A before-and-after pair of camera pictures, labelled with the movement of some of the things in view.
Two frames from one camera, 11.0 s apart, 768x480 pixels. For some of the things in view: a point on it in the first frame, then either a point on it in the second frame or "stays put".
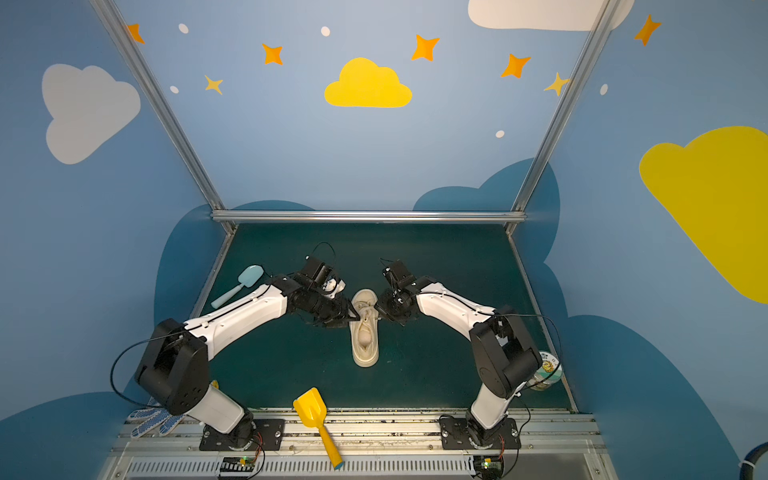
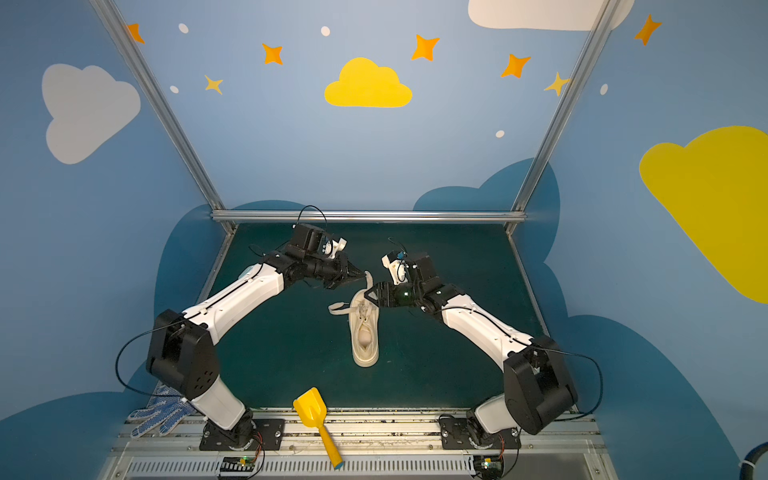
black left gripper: x=335 y=309 -> x=344 y=268
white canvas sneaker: x=365 y=332 stays put
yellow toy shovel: x=311 y=409 stays put
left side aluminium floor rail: x=212 y=275 stays put
